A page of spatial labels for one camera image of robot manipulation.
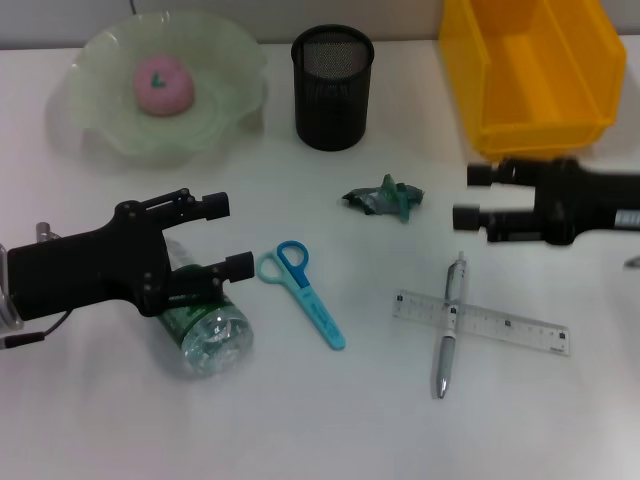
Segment clear green-label water bottle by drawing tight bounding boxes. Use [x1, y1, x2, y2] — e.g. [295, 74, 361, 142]
[149, 237, 255, 379]

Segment green glass fruit plate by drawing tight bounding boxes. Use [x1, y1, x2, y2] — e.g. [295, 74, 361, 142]
[67, 12, 269, 169]

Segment black mesh pen holder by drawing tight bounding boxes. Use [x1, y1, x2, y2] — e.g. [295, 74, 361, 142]
[291, 25, 376, 152]

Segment clear plastic ruler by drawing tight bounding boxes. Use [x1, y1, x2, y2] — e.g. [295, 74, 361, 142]
[392, 288, 571, 358]

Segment blue scissors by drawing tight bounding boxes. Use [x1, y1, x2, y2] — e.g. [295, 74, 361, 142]
[256, 240, 347, 353]

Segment grey white pen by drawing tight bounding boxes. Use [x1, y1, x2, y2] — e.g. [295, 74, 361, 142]
[432, 251, 470, 400]

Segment pink peach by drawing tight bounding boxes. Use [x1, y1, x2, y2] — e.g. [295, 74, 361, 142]
[132, 54, 196, 117]

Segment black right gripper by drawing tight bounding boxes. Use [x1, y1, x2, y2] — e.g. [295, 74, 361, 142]
[452, 158, 640, 246]

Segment green plastic wrapper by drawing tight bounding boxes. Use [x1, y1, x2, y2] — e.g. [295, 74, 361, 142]
[342, 173, 427, 224]

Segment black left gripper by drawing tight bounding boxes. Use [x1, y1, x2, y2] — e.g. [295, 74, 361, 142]
[7, 188, 256, 321]

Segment yellow plastic bin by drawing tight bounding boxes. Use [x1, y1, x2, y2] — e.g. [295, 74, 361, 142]
[438, 0, 629, 161]

